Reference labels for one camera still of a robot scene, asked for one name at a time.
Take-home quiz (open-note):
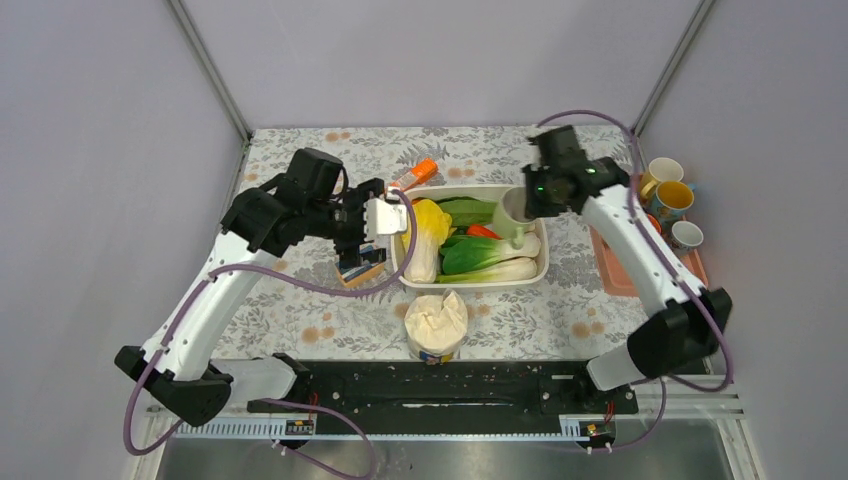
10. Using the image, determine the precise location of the floral tablecloth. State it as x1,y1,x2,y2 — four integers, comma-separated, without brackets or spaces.
215,126,645,360

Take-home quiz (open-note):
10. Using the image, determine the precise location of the bok choy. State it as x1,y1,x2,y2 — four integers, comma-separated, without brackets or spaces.
435,257,537,284
440,233,541,275

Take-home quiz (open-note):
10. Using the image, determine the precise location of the yellow mug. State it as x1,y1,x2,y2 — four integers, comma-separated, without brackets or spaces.
638,157,684,200

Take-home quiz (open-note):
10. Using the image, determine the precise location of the light blue floral mug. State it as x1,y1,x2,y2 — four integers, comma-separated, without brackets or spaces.
646,181,695,229

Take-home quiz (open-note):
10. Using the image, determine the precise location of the grey mug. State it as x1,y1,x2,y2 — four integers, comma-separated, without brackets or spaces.
668,220,705,257

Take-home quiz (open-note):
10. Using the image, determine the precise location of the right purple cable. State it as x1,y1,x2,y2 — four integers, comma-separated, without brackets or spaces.
535,109,735,456

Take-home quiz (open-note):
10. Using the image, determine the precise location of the lower bok choy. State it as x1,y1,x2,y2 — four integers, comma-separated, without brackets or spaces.
435,257,537,284

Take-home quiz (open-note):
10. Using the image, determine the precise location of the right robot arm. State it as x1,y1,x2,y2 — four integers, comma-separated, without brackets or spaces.
522,126,732,412

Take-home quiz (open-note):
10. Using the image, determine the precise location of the napa cabbage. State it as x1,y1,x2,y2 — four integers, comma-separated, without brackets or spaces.
404,199,452,283

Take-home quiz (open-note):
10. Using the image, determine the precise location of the white rectangular basin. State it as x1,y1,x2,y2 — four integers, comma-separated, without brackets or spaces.
399,184,550,292

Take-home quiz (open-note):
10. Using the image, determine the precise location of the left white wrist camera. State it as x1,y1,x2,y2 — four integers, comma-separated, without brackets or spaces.
364,198,408,241

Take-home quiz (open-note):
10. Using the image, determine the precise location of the orange mug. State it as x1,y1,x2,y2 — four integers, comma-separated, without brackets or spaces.
647,214,663,234

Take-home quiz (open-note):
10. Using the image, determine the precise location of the light green cup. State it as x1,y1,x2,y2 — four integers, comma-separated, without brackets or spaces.
492,187,534,248

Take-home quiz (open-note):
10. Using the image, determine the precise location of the green leaf vegetable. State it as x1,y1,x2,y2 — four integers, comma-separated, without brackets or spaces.
436,197,497,228

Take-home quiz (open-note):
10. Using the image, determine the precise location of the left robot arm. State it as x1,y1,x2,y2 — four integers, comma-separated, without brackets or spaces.
115,148,386,434

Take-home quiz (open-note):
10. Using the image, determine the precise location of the blue orange box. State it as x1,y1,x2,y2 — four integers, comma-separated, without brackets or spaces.
336,262,385,289

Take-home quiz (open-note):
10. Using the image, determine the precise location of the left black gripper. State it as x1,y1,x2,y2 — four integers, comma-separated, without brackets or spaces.
309,179,389,268

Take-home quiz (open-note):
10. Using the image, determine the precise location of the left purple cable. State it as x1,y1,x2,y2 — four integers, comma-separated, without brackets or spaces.
122,188,420,480

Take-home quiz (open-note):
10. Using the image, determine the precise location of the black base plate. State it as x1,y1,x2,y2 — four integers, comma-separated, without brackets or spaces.
288,360,638,436

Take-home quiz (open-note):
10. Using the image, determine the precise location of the purple cable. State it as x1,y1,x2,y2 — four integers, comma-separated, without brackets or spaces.
122,188,420,480
535,109,735,456

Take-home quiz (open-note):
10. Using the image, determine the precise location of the paper covered can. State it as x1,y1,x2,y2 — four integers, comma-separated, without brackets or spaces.
404,290,469,365

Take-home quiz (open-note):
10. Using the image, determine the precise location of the red pepper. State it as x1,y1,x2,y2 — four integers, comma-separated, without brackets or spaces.
466,224,501,240

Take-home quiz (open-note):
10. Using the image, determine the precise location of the upper bok choy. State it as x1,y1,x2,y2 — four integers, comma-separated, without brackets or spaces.
440,233,541,275

